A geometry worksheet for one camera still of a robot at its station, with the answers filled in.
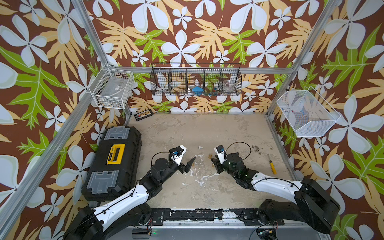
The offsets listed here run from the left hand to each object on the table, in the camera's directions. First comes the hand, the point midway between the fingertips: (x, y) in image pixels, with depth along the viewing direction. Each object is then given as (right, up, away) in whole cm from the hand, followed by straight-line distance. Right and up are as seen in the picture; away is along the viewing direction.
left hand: (188, 150), depth 76 cm
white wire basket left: (-45, +35, +11) cm, 58 cm away
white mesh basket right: (+67, +20, +7) cm, 70 cm away
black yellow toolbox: (-37, -9, -4) cm, 38 cm away
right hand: (+14, -5, +10) cm, 18 cm away
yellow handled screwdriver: (+52, -13, +15) cm, 56 cm away
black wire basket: (+5, +44, +23) cm, 50 cm away
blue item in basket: (+6, +35, +18) cm, 40 cm away
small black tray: (-37, +22, +43) cm, 61 cm away
